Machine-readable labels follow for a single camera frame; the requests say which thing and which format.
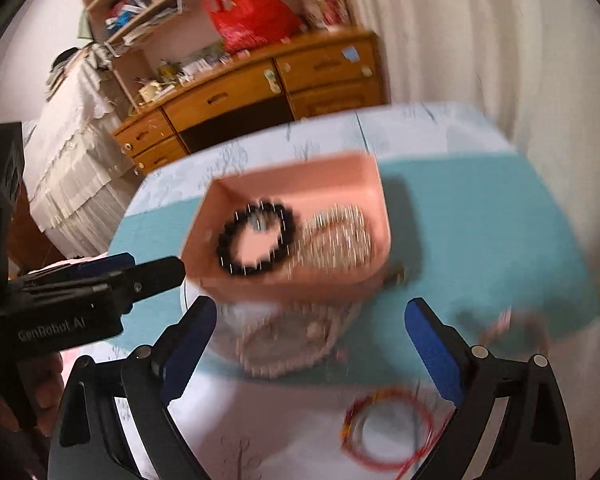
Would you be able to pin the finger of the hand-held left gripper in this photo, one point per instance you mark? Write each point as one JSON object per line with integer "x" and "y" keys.
{"x": 155, "y": 276}
{"x": 107, "y": 262}

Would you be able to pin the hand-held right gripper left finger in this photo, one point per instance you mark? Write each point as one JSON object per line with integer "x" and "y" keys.
{"x": 189, "y": 342}

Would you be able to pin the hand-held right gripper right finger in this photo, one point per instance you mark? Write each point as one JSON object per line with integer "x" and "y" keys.
{"x": 436, "y": 346}

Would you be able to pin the pink jewelry tray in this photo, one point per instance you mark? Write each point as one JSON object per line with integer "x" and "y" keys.
{"x": 325, "y": 185}

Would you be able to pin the person's left hand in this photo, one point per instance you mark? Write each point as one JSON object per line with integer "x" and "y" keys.
{"x": 49, "y": 382}

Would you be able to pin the white lace cloth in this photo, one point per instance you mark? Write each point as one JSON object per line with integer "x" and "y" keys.
{"x": 75, "y": 160}

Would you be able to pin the teal table mat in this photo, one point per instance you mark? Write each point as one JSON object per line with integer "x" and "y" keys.
{"x": 480, "y": 240}

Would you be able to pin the pale printed tablecloth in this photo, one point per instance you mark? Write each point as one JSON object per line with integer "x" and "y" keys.
{"x": 290, "y": 440}

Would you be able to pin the wooden desk with drawers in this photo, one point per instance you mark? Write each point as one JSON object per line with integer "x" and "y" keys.
{"x": 260, "y": 92}

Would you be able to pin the wooden shelf unit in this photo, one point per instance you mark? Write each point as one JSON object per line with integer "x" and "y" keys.
{"x": 130, "y": 5}

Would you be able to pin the red plastic bag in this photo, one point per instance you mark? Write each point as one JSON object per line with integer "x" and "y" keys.
{"x": 252, "y": 15}

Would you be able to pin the white curtain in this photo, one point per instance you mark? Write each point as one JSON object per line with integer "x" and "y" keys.
{"x": 485, "y": 45}

